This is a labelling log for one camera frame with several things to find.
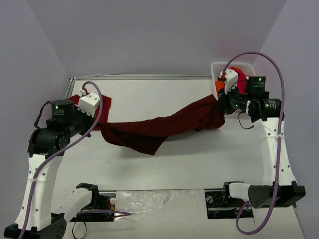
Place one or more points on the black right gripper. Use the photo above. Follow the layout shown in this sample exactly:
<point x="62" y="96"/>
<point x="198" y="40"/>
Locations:
<point x="223" y="104"/>

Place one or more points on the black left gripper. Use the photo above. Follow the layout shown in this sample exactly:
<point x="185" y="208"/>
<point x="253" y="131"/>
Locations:
<point x="87" y="122"/>

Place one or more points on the dark maroon t shirt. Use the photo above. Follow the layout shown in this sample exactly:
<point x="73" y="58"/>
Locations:
<point x="148" y="135"/>

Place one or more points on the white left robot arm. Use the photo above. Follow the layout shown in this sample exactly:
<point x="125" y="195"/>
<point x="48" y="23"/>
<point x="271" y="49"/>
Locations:
<point x="68" y="125"/>

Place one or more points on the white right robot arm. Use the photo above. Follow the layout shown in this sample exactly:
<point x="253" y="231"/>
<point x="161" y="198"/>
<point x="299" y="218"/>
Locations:
<point x="279" y="187"/>

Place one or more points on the orange t shirt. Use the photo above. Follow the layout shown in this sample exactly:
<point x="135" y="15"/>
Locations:
<point x="219" y="86"/>

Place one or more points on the crimson pink t shirt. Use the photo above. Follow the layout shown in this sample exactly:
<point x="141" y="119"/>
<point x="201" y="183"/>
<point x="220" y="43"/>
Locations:
<point x="241" y="81"/>

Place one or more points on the folded red t shirt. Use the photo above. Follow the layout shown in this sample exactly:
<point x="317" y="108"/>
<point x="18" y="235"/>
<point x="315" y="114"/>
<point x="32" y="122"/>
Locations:
<point x="105" y="109"/>

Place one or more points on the white plastic laundry basket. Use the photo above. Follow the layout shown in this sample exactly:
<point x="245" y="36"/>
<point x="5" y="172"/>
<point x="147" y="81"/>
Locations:
<point x="217" y="67"/>

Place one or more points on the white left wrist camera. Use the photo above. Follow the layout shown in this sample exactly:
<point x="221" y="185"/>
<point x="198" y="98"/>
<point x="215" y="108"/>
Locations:
<point x="88" y="102"/>

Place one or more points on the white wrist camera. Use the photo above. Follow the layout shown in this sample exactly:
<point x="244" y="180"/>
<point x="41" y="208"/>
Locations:
<point x="88" y="102"/>
<point x="230" y="79"/>

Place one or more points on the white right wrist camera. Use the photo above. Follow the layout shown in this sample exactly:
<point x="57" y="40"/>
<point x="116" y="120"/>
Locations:
<point x="230" y="79"/>

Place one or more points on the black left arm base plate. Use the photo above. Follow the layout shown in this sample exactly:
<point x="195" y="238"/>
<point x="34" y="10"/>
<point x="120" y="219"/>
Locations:
<point x="102" y="203"/>

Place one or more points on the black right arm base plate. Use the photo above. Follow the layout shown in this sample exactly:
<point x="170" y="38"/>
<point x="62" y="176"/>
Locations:
<point x="219" y="207"/>

